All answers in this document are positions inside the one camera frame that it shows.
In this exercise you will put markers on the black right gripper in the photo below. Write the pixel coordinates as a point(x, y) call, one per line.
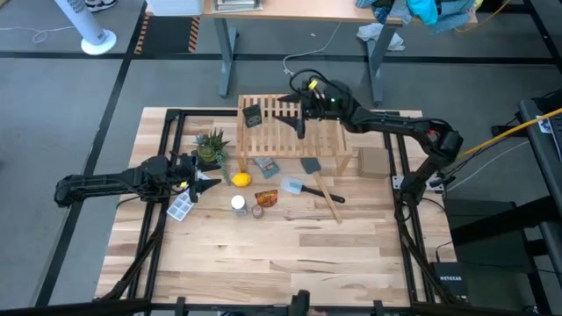
point(327, 103)

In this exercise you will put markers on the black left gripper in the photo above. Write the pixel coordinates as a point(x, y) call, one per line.
point(182, 175)

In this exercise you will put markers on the white-lid glass spice jar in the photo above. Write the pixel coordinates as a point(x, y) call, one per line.
point(238, 203)

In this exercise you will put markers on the green black pepper tin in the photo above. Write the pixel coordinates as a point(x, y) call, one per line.
point(252, 116)

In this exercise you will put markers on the small cork-lid saffron jar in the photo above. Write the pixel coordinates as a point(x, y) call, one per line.
point(257, 211)

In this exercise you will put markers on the orange spice pouch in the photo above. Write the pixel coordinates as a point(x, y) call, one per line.
point(266, 198)

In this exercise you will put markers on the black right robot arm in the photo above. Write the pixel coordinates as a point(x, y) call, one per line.
point(404, 127)

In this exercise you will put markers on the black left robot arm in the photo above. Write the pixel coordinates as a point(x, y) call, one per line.
point(105, 182)

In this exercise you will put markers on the wooden slatted shelf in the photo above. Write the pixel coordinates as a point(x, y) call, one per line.
point(281, 140)

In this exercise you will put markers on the potted succulent plant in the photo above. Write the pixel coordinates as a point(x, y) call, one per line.
point(211, 149)

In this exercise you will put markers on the yellow lemon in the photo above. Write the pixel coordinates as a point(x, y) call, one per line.
point(241, 179)

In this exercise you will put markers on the white ice cube tray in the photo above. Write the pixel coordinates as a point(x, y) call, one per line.
point(179, 208)

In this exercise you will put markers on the teal blue packet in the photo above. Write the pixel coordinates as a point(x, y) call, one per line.
point(267, 167)

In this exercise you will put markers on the small cardboard box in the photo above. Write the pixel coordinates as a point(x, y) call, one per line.
point(373, 162)

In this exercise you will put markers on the wooden desk grey legs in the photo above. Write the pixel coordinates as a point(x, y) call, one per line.
point(307, 11)

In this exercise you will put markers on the white cloth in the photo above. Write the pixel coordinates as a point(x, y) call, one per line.
point(373, 33)

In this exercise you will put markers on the stack of books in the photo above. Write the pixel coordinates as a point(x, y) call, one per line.
point(237, 4)

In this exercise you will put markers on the white power strip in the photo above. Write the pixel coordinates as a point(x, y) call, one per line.
point(432, 184)

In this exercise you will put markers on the pile of clothes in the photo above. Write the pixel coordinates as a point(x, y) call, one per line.
point(421, 11)

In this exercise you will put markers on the white box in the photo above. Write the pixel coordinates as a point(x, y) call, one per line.
point(175, 6)

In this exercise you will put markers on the person's shoe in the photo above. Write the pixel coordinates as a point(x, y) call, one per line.
point(101, 4)

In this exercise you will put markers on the black Netgear router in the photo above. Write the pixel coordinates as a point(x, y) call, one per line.
point(450, 281)

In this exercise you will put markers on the black side table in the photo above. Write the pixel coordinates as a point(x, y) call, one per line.
point(542, 145)

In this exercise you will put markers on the black aluminium table frame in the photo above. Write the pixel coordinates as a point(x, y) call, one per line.
point(149, 246)

